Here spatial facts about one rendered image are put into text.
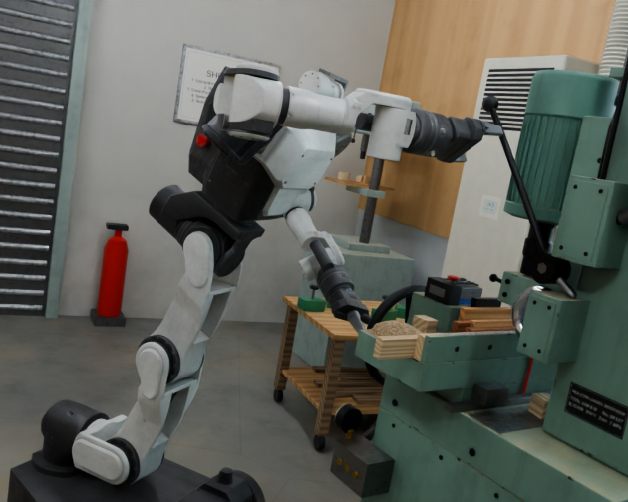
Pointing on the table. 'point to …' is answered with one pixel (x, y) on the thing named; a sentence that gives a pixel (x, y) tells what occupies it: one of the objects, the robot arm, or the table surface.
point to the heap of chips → (393, 329)
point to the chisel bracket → (509, 289)
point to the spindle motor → (554, 136)
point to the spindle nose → (536, 245)
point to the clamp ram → (484, 302)
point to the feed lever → (539, 266)
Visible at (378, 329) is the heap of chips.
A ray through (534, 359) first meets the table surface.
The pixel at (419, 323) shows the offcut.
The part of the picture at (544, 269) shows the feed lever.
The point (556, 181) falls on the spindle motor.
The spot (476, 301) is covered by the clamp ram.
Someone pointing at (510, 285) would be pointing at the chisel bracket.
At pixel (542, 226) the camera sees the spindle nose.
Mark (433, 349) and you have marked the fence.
